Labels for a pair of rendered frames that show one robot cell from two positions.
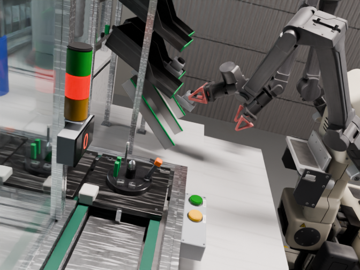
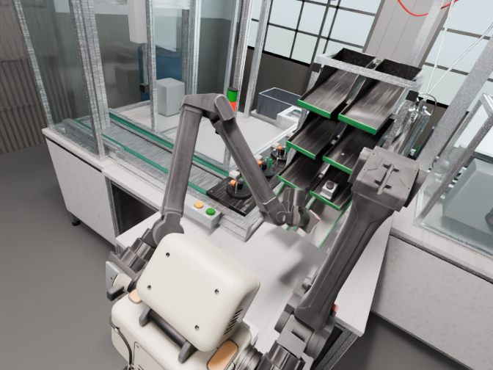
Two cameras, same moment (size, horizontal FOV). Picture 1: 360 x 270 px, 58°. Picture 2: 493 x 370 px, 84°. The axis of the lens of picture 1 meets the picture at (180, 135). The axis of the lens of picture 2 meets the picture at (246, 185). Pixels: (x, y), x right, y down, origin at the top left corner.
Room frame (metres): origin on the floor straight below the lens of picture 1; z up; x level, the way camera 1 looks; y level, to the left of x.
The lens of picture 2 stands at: (1.36, -0.85, 1.82)
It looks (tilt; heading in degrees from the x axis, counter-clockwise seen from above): 36 degrees down; 118
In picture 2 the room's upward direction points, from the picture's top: 11 degrees clockwise
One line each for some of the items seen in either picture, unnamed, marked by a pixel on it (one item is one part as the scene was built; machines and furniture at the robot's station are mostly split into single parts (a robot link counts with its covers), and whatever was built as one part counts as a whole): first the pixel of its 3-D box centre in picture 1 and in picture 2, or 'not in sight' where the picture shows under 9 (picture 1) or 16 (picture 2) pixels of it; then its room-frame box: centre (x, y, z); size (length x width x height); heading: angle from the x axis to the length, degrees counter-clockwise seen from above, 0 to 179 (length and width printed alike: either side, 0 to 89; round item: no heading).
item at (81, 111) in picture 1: (76, 105); not in sight; (0.62, 0.23, 1.29); 0.05 x 0.05 x 0.05
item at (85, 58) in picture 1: (79, 60); (232, 95); (0.62, 0.23, 1.39); 0.05 x 0.05 x 0.05
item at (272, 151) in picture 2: not in sight; (282, 150); (0.79, 0.62, 1.01); 0.24 x 0.24 x 0.13; 2
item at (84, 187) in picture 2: not in sight; (159, 164); (-0.27, 0.54, 0.43); 1.39 x 0.63 x 0.86; 92
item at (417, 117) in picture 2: not in sight; (409, 126); (1.38, 0.94, 1.32); 0.14 x 0.14 x 0.38
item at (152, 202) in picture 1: (128, 183); (238, 192); (0.81, 0.12, 0.96); 0.24 x 0.24 x 0.02; 2
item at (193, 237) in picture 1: (192, 224); (198, 210); (0.73, -0.10, 0.93); 0.21 x 0.07 x 0.06; 2
